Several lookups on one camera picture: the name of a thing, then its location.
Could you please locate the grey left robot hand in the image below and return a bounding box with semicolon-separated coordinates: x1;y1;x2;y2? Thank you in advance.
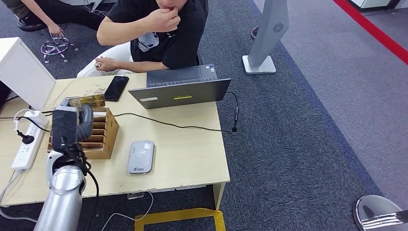
60;96;95;143

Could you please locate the person's right hand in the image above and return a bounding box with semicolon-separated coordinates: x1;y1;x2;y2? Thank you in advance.
147;7;181;33

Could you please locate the person's hand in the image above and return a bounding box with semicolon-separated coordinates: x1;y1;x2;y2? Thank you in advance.
48;24;65;39

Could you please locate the person's left hand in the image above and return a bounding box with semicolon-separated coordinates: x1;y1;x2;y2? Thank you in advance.
94;56;120;72

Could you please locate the patterned ID card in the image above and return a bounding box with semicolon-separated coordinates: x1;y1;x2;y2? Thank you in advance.
67;94;106;108

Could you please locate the grey card reader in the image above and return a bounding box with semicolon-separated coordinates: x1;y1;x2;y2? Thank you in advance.
127;141;155;174

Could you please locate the person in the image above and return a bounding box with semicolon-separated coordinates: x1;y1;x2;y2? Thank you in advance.
76;0;209;79
0;0;111;39

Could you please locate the cardboard card organizer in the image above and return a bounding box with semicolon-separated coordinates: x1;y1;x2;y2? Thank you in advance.
48;106;120;160

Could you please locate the chrome chair base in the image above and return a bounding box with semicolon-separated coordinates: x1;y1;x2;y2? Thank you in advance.
40;37;79;64

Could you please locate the black smartphone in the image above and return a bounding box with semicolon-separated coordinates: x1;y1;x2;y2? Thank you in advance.
103;75;130;103

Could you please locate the clear plastic packet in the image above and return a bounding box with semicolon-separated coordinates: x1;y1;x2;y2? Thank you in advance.
83;84;106;96

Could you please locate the white power strip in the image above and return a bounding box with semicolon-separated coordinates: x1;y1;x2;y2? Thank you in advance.
11;121;49;171

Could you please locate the grey laptop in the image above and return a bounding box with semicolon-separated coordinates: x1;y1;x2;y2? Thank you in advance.
128;64;232;110

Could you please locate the light wooden desk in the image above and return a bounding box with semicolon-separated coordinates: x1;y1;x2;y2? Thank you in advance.
0;72;231;211

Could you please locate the grey kiosk stand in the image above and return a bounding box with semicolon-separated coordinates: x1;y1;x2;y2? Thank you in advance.
242;0;290;75

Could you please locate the yellow floor tape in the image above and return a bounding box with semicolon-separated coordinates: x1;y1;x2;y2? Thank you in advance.
134;207;227;231

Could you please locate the white cabinet black base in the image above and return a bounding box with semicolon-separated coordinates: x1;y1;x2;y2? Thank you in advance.
349;0;403;13

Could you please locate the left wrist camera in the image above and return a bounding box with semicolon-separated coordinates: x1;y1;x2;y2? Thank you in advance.
51;106;79;153

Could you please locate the white charger with cable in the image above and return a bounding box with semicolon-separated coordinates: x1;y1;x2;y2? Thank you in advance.
13;108;50;130

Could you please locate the black plug with cable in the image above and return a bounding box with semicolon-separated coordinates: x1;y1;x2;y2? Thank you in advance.
0;115;51;146

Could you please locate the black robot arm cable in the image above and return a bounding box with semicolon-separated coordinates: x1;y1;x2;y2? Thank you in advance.
62;143;100;231

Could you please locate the black laptop cable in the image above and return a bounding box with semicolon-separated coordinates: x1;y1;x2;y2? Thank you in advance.
41;91;240;135

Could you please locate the thin white cable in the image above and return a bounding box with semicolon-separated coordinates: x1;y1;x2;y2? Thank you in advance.
101;191;154;231

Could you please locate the thick grey cable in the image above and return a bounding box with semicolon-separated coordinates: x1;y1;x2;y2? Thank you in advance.
0;170;39;224

